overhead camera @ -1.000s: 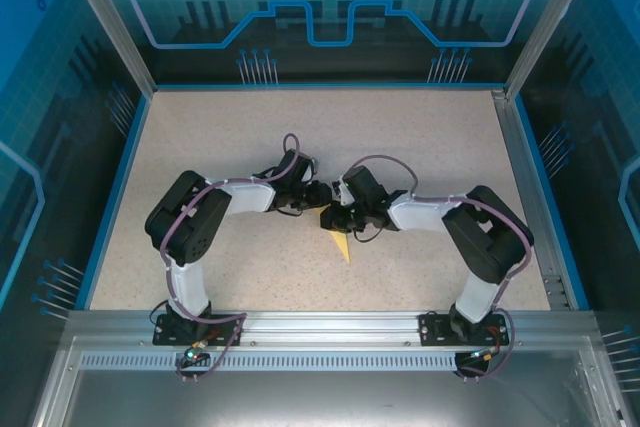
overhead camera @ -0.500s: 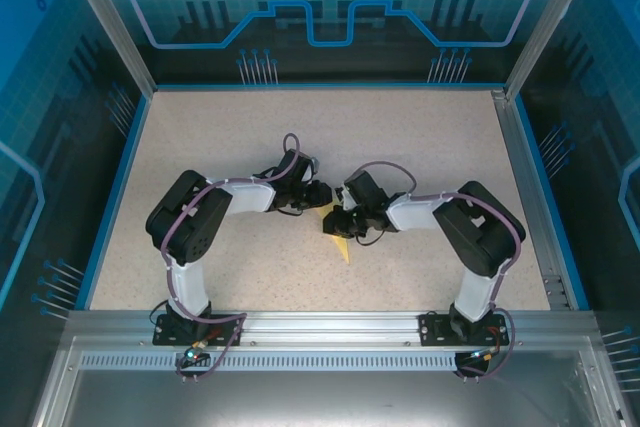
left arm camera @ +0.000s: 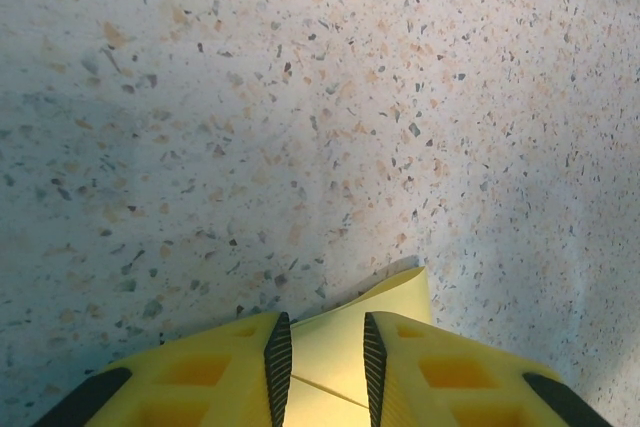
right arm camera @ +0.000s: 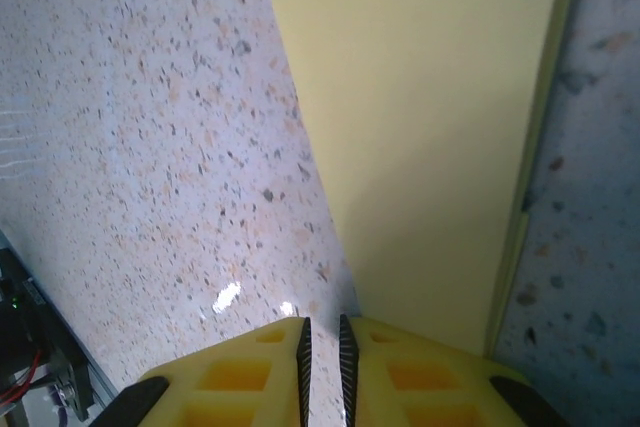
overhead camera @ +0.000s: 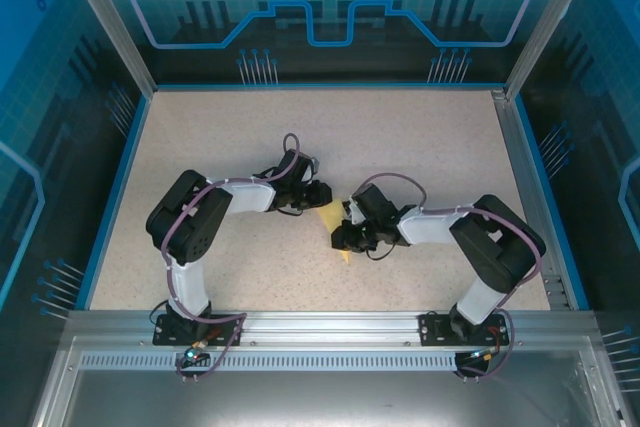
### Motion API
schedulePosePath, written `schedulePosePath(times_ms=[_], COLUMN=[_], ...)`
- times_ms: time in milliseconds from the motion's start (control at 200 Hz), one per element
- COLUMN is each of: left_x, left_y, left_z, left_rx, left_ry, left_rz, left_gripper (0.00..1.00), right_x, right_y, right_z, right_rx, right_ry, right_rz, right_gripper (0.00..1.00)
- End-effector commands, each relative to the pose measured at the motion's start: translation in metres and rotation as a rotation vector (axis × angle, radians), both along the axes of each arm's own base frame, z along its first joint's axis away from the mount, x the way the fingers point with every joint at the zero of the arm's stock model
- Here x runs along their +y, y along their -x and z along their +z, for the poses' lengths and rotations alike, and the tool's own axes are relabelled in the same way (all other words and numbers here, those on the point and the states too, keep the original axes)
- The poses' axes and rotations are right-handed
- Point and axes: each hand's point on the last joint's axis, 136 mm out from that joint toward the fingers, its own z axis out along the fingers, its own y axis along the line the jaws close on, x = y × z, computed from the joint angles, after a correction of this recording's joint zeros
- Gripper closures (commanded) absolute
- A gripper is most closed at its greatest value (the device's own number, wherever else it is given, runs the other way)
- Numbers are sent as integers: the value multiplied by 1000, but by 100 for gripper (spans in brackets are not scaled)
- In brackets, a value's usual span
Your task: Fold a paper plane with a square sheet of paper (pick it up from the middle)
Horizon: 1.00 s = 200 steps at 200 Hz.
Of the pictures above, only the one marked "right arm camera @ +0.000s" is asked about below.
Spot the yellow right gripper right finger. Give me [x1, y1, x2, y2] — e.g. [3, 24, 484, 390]
[338, 314, 571, 427]

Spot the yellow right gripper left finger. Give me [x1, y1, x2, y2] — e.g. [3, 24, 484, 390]
[99, 316, 314, 427]

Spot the pale yellow paper sheet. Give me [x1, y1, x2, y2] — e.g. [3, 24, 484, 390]
[259, 0, 584, 364]

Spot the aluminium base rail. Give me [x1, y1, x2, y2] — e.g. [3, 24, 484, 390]
[0, 341, 124, 427]

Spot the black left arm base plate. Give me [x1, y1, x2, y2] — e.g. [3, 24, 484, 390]
[0, 229, 97, 423]

